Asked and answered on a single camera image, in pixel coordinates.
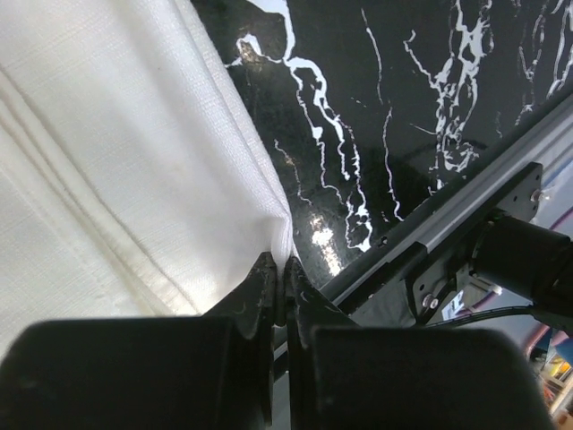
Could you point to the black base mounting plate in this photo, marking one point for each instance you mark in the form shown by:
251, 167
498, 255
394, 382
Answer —
422, 285

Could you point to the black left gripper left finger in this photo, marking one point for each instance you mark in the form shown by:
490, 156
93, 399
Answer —
246, 386

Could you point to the white cloth napkin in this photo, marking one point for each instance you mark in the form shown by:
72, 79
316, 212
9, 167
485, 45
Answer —
133, 181

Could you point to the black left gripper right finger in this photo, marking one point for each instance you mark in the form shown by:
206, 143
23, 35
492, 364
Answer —
306, 309

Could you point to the black marble pattern mat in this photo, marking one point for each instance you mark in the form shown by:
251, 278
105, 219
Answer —
369, 109

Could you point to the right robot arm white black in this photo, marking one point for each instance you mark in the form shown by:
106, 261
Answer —
532, 262

